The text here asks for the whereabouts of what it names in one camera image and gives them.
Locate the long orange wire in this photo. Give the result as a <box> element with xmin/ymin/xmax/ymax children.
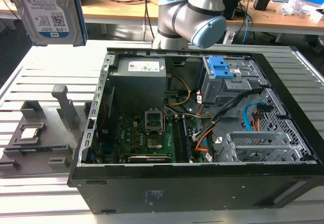
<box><xmin>195</xmin><ymin>129</ymin><xmax>215</xmax><ymax>152</ymax></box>

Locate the silver metal disk bay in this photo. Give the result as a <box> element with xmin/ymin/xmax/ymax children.
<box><xmin>217</xmin><ymin>131</ymin><xmax>304</xmax><ymax>163</ymax></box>

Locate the black open PC case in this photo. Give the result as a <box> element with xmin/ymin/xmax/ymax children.
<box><xmin>67</xmin><ymin>46</ymin><xmax>324</xmax><ymax>214</ymax></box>

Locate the wooden desk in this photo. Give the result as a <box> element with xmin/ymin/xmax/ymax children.
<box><xmin>0</xmin><ymin>0</ymin><xmax>324</xmax><ymax>36</ymax></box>

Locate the hard disk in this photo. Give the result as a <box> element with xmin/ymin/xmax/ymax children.
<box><xmin>4</xmin><ymin>0</ymin><xmax>89</xmax><ymax>48</ymax></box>

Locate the grey parts rack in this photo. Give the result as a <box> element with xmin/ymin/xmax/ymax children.
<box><xmin>0</xmin><ymin>84</ymin><xmax>88</xmax><ymax>178</ymax></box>

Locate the grey metal drive cage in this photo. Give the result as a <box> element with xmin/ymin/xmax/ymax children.
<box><xmin>201</xmin><ymin>56</ymin><xmax>264</xmax><ymax>106</ymax></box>

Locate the black cable bundle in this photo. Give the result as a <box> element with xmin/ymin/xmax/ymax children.
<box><xmin>192</xmin><ymin>87</ymin><xmax>264</xmax><ymax>141</ymax></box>

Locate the RAM stick in slot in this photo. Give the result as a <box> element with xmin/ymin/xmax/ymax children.
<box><xmin>181</xmin><ymin>116</ymin><xmax>193</xmax><ymax>163</ymax></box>

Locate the yellow wire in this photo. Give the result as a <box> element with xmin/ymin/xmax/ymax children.
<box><xmin>164</xmin><ymin>74</ymin><xmax>192</xmax><ymax>106</ymax></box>

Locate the grey power supply unit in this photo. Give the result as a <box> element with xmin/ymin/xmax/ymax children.
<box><xmin>108</xmin><ymin>57</ymin><xmax>168</xmax><ymax>108</ymax></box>

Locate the small black box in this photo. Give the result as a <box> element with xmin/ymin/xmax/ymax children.
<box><xmin>253</xmin><ymin>0</ymin><xmax>271</xmax><ymax>11</ymax></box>

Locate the tall black box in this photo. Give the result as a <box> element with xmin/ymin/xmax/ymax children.
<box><xmin>222</xmin><ymin>0</ymin><xmax>241</xmax><ymax>21</ymax></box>

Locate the blue plastic drive latch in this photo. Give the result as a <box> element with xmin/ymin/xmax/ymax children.
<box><xmin>209</xmin><ymin>56</ymin><xmax>235</xmax><ymax>79</ymax></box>

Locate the hanging blue cable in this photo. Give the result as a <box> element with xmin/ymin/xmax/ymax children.
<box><xmin>242</xmin><ymin>15</ymin><xmax>251</xmax><ymax>43</ymax></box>

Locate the blue data wire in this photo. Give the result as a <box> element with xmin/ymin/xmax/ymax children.
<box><xmin>242</xmin><ymin>102</ymin><xmax>266</xmax><ymax>131</ymax></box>

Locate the clear plastic bag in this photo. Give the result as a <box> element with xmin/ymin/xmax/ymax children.
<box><xmin>277</xmin><ymin>0</ymin><xmax>317</xmax><ymax>16</ymax></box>

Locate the green motherboard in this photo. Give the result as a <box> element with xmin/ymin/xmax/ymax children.
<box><xmin>98</xmin><ymin>112</ymin><xmax>203</xmax><ymax>164</ymax></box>

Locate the chipset heatsink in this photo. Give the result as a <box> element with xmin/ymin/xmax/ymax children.
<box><xmin>146</xmin><ymin>137</ymin><xmax>163</xmax><ymax>149</ymax></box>

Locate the CPU socket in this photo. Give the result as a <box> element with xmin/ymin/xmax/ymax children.
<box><xmin>143</xmin><ymin>110</ymin><xmax>165</xmax><ymax>135</ymax></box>

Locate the silver CPU chip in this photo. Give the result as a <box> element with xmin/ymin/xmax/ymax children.
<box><xmin>20</xmin><ymin>127</ymin><xmax>39</xmax><ymax>140</ymax></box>

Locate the thin black cable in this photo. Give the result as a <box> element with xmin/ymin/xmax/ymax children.
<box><xmin>143</xmin><ymin>0</ymin><xmax>155</xmax><ymax>41</ymax></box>

